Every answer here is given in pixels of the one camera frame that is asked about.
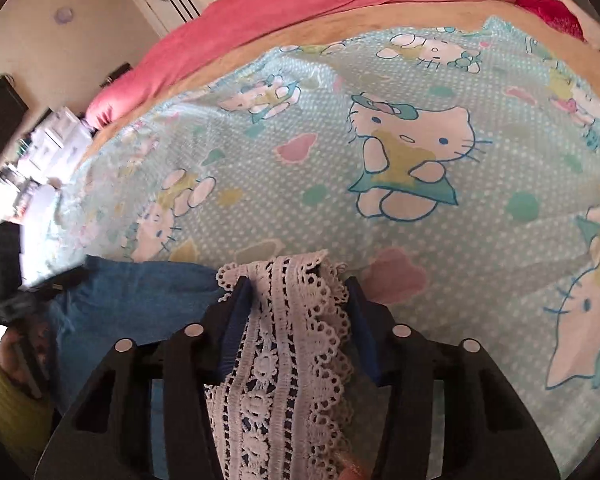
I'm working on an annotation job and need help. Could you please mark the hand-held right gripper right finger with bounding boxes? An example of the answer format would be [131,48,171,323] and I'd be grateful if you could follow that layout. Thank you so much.
[344,276,562,480]

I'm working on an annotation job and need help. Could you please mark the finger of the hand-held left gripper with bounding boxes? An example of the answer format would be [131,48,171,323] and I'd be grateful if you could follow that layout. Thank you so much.
[29,266,89,295]

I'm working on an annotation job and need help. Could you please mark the pink fleece blanket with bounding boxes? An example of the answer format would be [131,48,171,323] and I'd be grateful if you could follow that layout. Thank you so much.
[85,0,547,131]

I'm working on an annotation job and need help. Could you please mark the person's left forearm yellow sleeve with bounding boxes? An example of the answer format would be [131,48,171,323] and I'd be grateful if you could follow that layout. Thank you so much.
[0,360,56,463]

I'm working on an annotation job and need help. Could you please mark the dark bundle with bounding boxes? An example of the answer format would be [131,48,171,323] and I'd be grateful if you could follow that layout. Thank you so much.
[100,62,134,87]

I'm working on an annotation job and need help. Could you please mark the white drawer chest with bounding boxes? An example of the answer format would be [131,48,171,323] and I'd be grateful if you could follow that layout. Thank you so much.
[25,107,93,171]

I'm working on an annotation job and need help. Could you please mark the red floral cloth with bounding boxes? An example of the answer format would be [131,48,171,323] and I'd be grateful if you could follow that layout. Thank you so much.
[515,0,588,43]

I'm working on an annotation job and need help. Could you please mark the person's right hand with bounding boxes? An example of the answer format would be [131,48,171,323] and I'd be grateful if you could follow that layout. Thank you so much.
[340,462,374,480]

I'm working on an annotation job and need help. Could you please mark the black wall television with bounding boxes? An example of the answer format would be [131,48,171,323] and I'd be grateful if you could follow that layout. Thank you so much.
[0,75,31,181]

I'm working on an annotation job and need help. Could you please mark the person's left hand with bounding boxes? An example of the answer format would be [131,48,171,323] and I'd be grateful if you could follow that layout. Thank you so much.
[0,322,53,401]

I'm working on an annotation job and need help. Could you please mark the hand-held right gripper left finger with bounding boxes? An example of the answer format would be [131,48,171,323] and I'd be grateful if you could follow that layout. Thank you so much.
[36,276,254,480]

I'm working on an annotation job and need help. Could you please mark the black hanging straps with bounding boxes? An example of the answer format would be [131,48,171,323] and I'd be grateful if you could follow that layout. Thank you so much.
[170,0,202,20]

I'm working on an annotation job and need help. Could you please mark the cat printed light blue sheet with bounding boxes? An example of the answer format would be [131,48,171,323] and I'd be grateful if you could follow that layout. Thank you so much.
[45,15,600,480]

